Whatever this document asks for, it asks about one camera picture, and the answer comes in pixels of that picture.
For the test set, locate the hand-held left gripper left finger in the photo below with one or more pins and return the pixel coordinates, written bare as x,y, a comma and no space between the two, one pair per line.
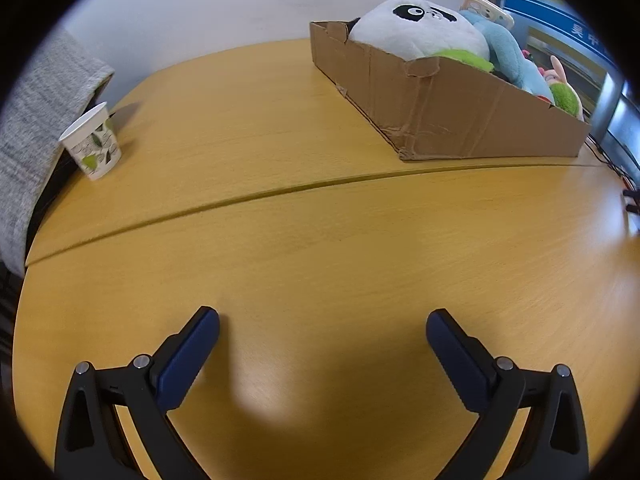
187,355

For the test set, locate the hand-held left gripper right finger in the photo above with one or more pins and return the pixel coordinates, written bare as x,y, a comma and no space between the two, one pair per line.
457,355

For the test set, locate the brown cardboard box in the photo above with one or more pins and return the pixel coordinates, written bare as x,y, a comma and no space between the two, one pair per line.
450,110

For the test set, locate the light blue plush toy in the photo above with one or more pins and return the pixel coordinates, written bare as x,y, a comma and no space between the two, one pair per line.
510,55

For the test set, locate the panda plush toy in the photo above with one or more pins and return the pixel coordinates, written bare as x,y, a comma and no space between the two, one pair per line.
415,35

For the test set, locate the leaf print paper cup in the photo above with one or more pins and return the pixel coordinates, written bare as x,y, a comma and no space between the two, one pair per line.
95,150

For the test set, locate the grey fabric chair back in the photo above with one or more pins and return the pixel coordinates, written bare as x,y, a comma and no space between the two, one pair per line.
35,125

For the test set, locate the plush doll with green hat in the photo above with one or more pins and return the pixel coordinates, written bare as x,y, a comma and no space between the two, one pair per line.
565,97

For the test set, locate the black monitor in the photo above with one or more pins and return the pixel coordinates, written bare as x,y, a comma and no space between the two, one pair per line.
625,127

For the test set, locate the blue window banner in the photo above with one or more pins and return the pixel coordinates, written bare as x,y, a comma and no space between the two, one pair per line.
565,15

